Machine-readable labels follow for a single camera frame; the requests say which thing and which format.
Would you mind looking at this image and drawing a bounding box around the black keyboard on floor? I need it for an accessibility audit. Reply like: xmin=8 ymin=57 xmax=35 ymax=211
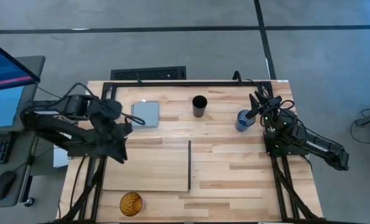
xmin=110 ymin=65 xmax=187 ymax=81

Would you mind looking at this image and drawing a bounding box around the black left gripper cable loop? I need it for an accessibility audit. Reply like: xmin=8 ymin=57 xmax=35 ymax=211
xmin=121 ymin=112 xmax=146 ymax=126

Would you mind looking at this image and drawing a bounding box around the black tapered cup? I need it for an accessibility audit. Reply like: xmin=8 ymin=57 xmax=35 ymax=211
xmin=191 ymin=95 xmax=209 ymax=118

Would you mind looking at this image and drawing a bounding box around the grey computer desk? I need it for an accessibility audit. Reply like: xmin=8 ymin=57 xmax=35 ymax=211
xmin=0 ymin=55 xmax=46 ymax=208

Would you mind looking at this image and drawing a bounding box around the light blue tilted screen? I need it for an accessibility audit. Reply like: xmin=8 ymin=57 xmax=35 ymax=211
xmin=0 ymin=86 xmax=26 ymax=129

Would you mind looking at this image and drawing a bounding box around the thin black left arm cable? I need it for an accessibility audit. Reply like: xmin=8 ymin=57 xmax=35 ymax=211
xmin=37 ymin=82 xmax=95 ymax=102

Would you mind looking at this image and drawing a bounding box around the black cable on floor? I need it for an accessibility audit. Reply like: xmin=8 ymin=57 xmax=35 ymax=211
xmin=349 ymin=108 xmax=370 ymax=146

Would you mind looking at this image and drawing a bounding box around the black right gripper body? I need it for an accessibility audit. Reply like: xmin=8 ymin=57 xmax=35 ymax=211
xmin=245 ymin=95 xmax=285 ymax=121

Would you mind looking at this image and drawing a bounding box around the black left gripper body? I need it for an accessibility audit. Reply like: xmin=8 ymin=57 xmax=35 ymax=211
xmin=93 ymin=99 xmax=134 ymax=147

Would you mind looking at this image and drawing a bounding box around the black computer mouse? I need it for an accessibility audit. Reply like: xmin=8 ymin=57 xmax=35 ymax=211
xmin=0 ymin=170 xmax=17 ymax=202

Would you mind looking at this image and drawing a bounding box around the blue faceted glass cup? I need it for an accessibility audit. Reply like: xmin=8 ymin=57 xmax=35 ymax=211
xmin=234 ymin=109 xmax=257 ymax=133

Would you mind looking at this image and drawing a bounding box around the folded grey cloth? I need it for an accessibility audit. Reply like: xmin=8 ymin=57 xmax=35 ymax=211
xmin=130 ymin=100 xmax=160 ymax=129

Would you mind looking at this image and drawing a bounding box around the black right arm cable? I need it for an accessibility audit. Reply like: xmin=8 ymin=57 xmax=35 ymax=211
xmin=232 ymin=70 xmax=298 ymax=125

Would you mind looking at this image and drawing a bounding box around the amber glass cup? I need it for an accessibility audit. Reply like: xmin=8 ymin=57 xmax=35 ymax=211
xmin=119 ymin=191 xmax=144 ymax=218

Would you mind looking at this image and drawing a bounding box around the black monitor with blue screen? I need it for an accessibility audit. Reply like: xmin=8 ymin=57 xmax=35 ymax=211
xmin=0 ymin=36 xmax=42 ymax=93

